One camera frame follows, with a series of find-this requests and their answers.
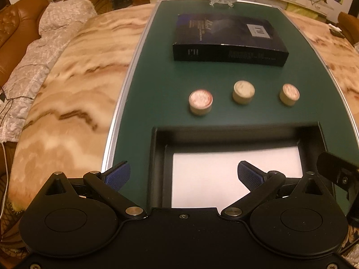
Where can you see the brown leather sofa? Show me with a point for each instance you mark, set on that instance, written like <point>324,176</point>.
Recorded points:
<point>19,28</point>

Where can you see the green desk mat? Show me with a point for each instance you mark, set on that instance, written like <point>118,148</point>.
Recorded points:
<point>160,88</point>

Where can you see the white lace sofa cover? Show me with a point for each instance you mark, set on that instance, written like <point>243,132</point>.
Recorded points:
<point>59,23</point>

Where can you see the black open box base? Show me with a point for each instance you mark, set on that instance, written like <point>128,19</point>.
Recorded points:
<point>196,167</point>

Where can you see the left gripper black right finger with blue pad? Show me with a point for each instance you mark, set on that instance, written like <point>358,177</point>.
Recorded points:
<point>263,186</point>

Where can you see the round tin red label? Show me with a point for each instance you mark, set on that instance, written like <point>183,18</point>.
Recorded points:
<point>200,102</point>
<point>289,94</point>

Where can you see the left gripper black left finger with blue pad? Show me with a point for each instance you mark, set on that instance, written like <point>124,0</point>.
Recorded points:
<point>107,185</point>

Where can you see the brown leather chair right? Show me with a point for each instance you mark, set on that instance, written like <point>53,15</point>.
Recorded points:
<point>349,26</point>

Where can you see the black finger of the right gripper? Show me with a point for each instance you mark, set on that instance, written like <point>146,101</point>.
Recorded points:
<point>342,173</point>

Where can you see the small dark object on table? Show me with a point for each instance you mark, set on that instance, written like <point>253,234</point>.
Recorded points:
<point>335,31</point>

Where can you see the round tin pale label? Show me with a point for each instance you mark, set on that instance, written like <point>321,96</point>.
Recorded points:
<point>243,92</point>

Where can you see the dark blue box lid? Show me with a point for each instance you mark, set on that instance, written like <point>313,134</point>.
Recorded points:
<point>227,38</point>

